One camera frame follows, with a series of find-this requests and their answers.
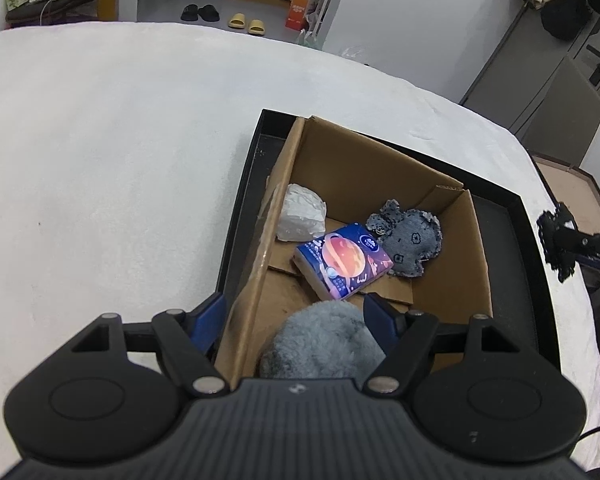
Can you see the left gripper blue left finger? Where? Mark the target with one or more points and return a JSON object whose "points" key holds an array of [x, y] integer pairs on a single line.
{"points": [[204, 324]]}

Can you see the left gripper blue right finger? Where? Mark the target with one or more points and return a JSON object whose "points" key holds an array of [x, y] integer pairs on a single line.
{"points": [[380, 319]]}

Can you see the grey fluffy plush toy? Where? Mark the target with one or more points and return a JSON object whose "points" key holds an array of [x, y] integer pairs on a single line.
{"points": [[326, 340]]}

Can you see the blue tissue packet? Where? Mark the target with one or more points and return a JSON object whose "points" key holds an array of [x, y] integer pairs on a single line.
{"points": [[341, 263]]}

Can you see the grey denim octopus toy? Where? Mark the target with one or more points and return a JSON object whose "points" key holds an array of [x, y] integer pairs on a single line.
{"points": [[410, 237]]}

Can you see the white paper ball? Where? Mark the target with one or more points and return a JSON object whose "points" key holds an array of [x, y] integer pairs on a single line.
{"points": [[303, 215]]}

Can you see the brown cardboard box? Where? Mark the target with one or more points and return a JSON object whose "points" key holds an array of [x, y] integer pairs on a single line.
{"points": [[355, 176]]}

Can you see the framed cork board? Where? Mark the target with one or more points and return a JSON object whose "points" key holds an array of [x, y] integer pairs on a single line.
{"points": [[576, 189]]}

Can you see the black shallow tray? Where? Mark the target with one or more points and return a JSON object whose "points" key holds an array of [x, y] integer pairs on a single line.
{"points": [[489, 261]]}

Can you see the grey leaning panel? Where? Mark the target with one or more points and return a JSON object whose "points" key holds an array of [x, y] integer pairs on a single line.
{"points": [[565, 123]]}

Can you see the white table cloth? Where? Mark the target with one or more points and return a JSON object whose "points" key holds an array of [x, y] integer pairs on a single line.
{"points": [[121, 146]]}

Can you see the right yellow slipper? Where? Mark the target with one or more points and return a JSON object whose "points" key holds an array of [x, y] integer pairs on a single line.
{"points": [[256, 28]]}

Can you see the yellow slipper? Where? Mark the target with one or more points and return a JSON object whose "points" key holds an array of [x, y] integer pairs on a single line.
{"points": [[237, 21], [256, 28]]}

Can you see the left yellow slipper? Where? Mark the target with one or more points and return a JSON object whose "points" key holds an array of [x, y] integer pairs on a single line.
{"points": [[237, 21]]}

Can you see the right black slipper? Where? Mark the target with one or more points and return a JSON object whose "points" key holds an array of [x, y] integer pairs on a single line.
{"points": [[209, 13]]}

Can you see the black slipper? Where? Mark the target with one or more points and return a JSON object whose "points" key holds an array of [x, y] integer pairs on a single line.
{"points": [[190, 14], [209, 13]]}

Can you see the left black slipper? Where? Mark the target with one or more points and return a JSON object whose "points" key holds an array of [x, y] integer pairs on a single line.
{"points": [[190, 14]]}

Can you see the orange cardboard box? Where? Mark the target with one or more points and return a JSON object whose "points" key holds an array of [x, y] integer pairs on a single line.
{"points": [[297, 16]]}

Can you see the grey door with handle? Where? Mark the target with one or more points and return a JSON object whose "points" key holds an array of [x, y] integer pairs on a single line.
{"points": [[512, 86]]}

